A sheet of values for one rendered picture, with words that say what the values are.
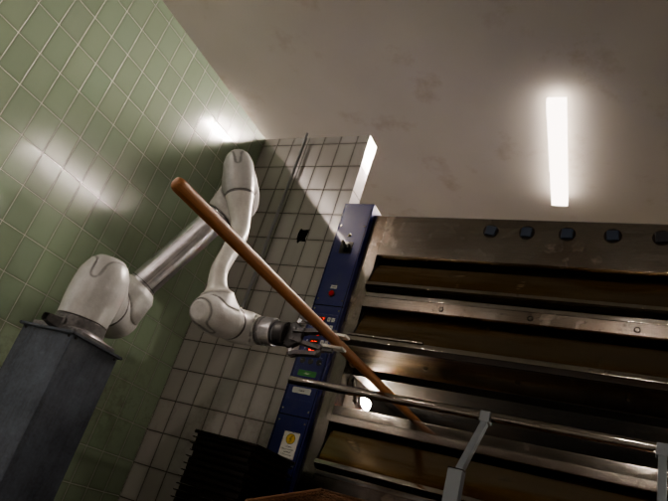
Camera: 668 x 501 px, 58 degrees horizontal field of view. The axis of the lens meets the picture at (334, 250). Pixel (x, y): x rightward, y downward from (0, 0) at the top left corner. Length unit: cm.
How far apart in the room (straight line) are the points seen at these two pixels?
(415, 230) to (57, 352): 163
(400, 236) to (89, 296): 145
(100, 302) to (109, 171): 92
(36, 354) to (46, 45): 122
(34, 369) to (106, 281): 31
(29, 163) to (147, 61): 76
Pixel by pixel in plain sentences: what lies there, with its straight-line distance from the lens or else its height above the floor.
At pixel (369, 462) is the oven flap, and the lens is 243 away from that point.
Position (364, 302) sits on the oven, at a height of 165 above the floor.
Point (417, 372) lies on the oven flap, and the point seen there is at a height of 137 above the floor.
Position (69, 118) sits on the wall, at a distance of 260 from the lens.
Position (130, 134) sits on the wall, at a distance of 280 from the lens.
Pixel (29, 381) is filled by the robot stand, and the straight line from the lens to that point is 186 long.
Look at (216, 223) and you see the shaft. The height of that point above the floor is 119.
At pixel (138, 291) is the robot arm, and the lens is 211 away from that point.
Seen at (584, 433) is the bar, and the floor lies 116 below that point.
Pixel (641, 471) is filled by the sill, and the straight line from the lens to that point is 229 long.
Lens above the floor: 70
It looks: 24 degrees up
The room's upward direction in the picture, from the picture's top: 18 degrees clockwise
